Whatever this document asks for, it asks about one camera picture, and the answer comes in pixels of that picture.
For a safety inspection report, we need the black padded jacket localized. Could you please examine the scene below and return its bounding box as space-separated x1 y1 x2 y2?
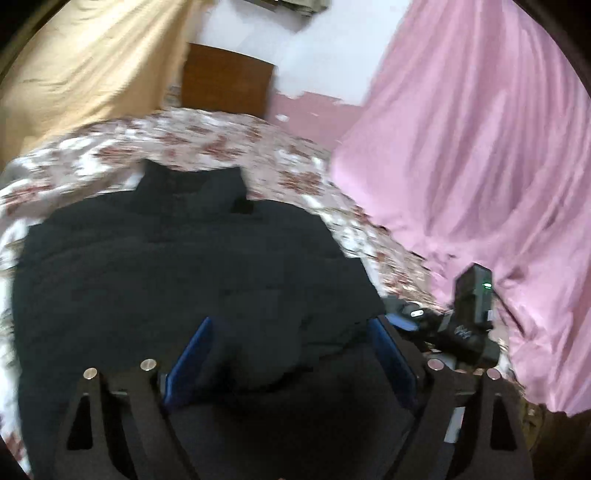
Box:
12 162 412 479

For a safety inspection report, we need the pink curtain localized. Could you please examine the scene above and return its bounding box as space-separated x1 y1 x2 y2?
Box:
331 1 590 414

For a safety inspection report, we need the floral satin bedspread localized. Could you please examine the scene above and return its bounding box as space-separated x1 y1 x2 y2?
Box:
1 108 436 469

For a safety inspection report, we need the wooden headboard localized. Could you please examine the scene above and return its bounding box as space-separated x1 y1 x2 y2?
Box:
180 44 274 118

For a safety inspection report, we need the olive cloth on shelf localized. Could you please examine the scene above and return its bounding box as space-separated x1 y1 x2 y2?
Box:
259 0 332 17

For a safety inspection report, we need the yellow hanging sheet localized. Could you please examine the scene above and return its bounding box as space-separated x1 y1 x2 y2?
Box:
1 1 211 165

